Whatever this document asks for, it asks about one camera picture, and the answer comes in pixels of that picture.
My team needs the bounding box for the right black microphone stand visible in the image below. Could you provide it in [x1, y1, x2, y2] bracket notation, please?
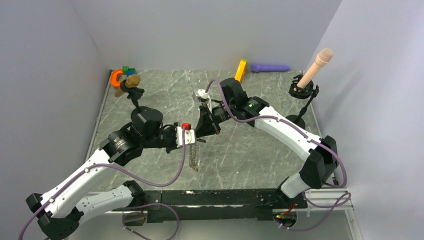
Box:
[285, 74, 320, 131]

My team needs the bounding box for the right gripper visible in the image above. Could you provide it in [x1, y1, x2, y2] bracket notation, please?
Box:
[194, 100, 236, 139]

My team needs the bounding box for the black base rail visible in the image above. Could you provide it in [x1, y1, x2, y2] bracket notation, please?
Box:
[121, 188, 291, 223]

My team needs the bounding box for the orange horseshoe toy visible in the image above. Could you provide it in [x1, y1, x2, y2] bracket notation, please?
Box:
[109, 69, 124, 88]

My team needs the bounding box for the black microphone stand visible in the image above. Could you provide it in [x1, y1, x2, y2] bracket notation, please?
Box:
[285, 74, 320, 131]
[119, 79, 145, 112]

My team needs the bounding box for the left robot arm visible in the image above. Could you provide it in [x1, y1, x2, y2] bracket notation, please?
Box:
[26, 106, 196, 240]

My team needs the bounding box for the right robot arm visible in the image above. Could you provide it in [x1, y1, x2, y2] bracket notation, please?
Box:
[192, 78, 339, 208]

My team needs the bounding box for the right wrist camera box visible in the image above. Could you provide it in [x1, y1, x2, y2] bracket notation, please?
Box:
[192, 89, 212, 105]

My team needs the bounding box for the beige microphone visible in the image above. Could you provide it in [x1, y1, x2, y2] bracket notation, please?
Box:
[295, 48, 334, 91]

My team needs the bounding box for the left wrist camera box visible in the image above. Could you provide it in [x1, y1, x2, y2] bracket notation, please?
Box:
[176, 123, 197, 148]

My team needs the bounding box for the silver chain ring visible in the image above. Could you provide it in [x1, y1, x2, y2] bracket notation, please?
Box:
[188, 140, 201, 172]

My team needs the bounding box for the blue toy brick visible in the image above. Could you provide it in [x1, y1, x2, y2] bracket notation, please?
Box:
[126, 71, 135, 77]

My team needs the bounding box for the left black microphone stand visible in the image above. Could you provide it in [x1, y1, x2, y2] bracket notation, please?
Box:
[119, 79, 145, 112]

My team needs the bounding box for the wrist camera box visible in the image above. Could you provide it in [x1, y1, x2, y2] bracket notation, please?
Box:
[192, 89, 212, 105]
[176, 123, 197, 148]

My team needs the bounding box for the purple cylinder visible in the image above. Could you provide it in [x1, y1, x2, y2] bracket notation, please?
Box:
[249, 63, 290, 73]

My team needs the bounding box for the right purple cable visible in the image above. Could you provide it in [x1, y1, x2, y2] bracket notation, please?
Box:
[204, 78, 352, 233]

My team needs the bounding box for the green toy brick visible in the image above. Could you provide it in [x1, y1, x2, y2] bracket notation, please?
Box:
[122, 65, 136, 75]

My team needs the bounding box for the brown microphone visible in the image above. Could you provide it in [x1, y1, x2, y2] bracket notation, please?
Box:
[114, 74, 141, 98]

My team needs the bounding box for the yellow block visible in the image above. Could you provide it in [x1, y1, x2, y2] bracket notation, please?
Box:
[234, 59, 247, 83]

